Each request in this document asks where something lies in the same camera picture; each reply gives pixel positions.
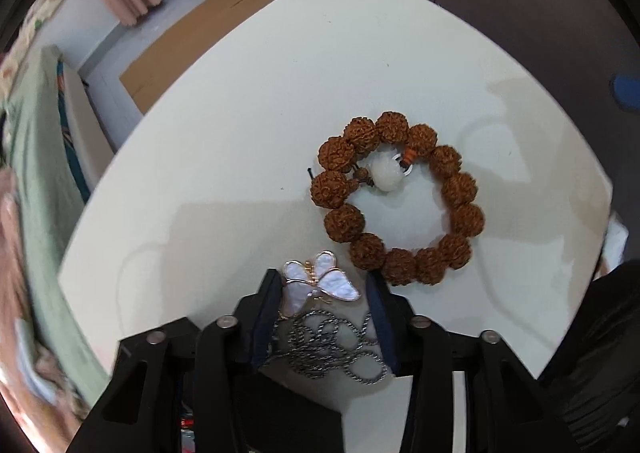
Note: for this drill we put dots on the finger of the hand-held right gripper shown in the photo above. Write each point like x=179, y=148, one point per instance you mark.
x=627, y=92

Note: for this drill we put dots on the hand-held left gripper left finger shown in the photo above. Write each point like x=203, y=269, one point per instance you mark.
x=262, y=333

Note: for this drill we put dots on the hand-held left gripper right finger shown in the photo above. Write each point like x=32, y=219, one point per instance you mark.
x=382, y=328

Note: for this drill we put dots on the person's dark clothing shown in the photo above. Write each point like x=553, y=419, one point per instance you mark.
x=600, y=358

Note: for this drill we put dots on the bed with green sheet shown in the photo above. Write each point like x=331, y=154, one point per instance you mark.
x=30, y=158

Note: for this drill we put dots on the white square table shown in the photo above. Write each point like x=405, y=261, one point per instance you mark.
x=225, y=133

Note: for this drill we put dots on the brown cardboard sheet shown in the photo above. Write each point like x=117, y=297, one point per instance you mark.
x=185, y=43

